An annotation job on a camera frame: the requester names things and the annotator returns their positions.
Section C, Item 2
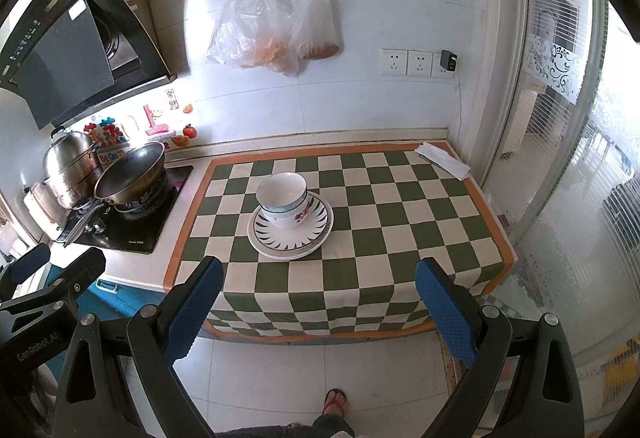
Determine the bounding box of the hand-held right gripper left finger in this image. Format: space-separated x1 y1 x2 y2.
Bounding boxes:
50 255 225 438

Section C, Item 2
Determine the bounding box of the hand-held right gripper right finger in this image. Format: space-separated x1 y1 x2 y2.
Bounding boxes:
415 257 586 438

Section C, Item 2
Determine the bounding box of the white kettle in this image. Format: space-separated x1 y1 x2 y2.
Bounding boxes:
22 182 68 241

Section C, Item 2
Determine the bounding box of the black range hood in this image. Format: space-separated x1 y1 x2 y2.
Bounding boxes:
0 0 178 131

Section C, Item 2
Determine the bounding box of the dark steel wok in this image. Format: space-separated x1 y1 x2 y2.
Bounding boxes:
62 141 167 246

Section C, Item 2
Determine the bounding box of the green and white checkered tablecloth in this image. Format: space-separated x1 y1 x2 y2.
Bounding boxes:
164 141 518 345

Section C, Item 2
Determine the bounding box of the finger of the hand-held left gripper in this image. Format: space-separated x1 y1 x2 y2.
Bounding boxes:
47 249 107 314
0 244 52 291

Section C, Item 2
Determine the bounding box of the white bowl with floral print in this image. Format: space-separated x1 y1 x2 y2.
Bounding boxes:
257 192 312 230

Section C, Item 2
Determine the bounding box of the white folded paper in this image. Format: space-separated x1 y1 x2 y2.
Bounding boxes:
415 141 472 180

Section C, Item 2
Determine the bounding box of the person's foot in flip-flop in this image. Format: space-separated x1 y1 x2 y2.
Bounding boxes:
322 388 348 419

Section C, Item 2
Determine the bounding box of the clear plastic bag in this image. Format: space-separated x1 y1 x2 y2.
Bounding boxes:
206 0 301 78
287 0 345 61

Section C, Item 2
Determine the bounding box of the white wall socket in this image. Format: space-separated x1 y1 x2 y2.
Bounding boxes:
381 48 408 77
431 52 457 80
406 50 434 79

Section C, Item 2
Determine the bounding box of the blue base cabinet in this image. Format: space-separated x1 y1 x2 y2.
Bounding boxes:
75 280 168 319

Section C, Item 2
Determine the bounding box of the stainless steel steamer pot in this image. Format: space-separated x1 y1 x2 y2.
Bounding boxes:
42 127 101 210

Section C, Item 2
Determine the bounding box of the person's leg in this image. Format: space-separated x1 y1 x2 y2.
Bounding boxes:
285 413 356 438

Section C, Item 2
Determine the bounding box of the red and orange fruit sticker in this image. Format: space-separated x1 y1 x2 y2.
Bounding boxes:
170 124 198 149

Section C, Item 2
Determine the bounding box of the pink wall sticker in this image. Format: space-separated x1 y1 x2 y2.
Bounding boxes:
142 104 173 139

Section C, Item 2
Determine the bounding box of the patterned glass sliding door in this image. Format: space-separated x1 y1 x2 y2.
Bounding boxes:
520 0 640 419

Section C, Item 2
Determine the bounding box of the black gas cooktop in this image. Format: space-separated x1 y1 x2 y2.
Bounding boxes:
62 164 195 255

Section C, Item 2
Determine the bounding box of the white bowl with blue rim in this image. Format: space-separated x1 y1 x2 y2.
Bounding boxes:
255 172 308 214

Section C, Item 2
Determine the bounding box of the colourful letter wall sticker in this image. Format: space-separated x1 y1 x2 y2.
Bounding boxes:
82 118 128 150

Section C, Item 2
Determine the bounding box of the white plate with blue stripes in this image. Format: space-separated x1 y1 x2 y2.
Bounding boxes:
252 193 331 251

